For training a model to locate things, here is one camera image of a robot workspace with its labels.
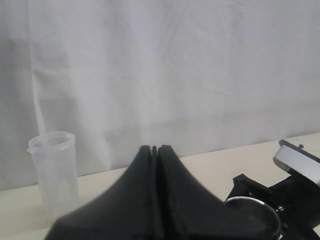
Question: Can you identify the translucent plastic measuring cup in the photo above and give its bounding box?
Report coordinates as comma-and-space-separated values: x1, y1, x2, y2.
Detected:
27, 131, 80, 221

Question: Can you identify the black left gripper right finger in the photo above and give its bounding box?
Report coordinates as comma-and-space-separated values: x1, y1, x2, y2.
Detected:
154, 144, 276, 240

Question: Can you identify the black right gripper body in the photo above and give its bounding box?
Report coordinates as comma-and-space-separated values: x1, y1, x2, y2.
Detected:
226, 174, 320, 240

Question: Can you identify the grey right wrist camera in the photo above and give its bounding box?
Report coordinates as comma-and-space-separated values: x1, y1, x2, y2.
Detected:
273, 139, 320, 188

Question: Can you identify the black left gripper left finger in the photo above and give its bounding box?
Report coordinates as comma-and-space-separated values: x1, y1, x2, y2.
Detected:
45, 145, 160, 240

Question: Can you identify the stainless steel cup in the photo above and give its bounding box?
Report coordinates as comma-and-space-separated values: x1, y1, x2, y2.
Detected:
224, 196, 282, 240

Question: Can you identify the white backdrop curtain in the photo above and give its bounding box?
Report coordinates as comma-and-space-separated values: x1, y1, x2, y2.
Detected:
0, 0, 320, 190

